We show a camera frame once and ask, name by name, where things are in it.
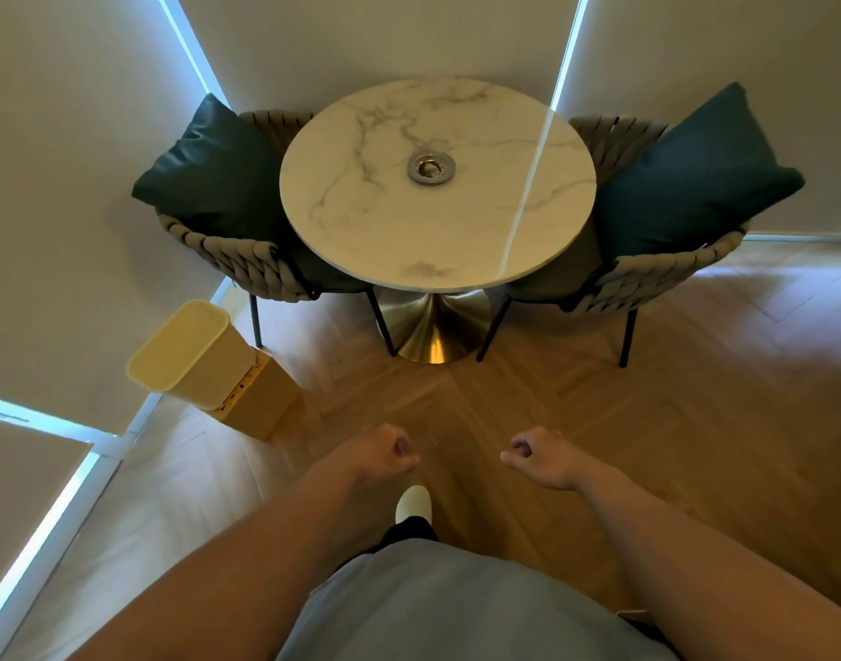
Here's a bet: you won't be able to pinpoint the wooden waste bin holder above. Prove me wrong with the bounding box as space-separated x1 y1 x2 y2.
203 349 302 443

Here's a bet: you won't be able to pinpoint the person's left hand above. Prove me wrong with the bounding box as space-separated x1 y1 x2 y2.
335 424 421 488

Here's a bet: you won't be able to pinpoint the light blue shirt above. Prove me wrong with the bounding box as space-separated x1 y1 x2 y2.
276 538 679 661

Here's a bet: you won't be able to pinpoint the cream plastic waste bin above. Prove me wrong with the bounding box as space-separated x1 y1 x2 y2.
126 300 257 411

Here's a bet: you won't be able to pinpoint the black trousers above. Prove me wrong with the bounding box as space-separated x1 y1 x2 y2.
327 516 440 579

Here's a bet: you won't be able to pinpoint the white slipper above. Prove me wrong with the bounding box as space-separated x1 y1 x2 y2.
395 485 434 527

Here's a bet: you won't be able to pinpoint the person's left forearm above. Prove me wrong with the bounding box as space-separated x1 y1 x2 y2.
66 453 366 661

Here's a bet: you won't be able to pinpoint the person's right forearm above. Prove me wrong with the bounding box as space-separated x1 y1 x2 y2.
573 461 841 661

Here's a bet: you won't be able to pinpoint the round white marble table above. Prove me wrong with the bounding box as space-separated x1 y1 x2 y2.
279 77 598 365

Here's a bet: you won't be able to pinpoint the dark teal cushion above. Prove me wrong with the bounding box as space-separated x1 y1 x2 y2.
131 93 290 243
592 81 806 263

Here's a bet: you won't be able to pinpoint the woven beige armchair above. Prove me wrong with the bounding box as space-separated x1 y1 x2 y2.
155 110 397 359
477 115 750 370

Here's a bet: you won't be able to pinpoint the silver metal ashtray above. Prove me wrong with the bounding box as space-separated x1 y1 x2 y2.
407 151 457 186

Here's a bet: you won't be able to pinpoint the person's right hand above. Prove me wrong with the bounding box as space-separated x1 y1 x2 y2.
500 426 595 492

